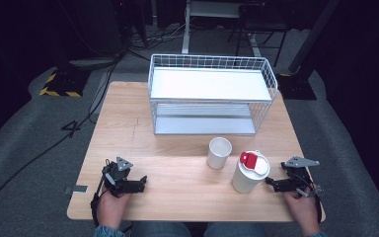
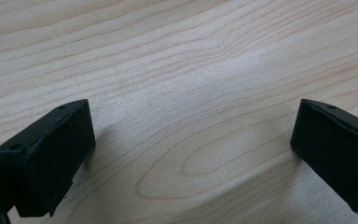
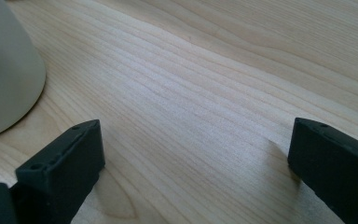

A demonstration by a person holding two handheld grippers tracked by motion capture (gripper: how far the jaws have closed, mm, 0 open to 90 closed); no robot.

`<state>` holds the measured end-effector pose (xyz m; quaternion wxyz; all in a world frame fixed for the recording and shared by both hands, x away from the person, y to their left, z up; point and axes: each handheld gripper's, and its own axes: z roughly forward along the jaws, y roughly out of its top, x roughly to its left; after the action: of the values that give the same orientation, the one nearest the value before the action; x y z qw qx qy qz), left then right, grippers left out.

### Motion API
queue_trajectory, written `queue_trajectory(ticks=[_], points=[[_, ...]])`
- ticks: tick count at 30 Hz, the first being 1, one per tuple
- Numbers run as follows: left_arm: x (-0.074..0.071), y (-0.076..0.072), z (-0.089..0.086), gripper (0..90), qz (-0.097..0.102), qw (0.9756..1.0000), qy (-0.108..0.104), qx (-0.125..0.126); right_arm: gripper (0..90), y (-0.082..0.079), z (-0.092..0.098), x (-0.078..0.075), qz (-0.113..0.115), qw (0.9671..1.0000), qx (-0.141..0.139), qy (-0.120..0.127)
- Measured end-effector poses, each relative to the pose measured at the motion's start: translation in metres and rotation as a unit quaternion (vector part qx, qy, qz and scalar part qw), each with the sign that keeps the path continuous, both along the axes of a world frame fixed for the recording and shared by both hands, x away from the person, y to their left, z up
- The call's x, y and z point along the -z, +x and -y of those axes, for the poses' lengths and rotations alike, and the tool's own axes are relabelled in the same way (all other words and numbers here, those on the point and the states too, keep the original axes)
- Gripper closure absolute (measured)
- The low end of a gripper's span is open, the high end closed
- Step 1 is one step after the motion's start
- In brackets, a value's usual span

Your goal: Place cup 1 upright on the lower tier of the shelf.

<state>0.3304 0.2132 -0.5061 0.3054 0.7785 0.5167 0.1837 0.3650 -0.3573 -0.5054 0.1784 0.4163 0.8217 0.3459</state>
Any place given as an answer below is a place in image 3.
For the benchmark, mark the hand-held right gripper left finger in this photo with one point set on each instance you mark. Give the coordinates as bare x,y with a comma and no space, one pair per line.
62,168

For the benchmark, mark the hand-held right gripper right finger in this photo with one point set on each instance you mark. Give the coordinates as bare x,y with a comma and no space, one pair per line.
338,165

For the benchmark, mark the beige cup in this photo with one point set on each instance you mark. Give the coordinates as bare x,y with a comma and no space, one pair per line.
6,71

